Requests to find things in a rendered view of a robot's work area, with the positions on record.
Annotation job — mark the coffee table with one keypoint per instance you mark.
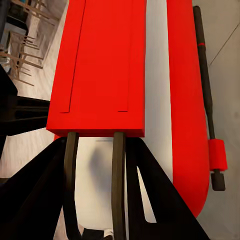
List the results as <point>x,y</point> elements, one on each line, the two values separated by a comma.
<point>220,215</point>

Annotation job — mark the fridge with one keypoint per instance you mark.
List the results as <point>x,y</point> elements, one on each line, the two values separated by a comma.
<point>18,27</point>

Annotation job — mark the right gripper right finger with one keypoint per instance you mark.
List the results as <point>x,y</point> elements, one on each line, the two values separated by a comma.
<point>174,219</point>

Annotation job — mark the radio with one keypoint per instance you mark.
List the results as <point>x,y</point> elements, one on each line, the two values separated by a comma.
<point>132,68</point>

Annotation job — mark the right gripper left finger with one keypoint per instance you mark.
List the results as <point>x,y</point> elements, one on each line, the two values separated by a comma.
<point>31,200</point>

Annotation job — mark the breakfast table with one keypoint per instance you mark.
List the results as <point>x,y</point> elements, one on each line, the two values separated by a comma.
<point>3,17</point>

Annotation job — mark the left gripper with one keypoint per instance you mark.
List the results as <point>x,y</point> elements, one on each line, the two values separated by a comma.
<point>19,114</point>

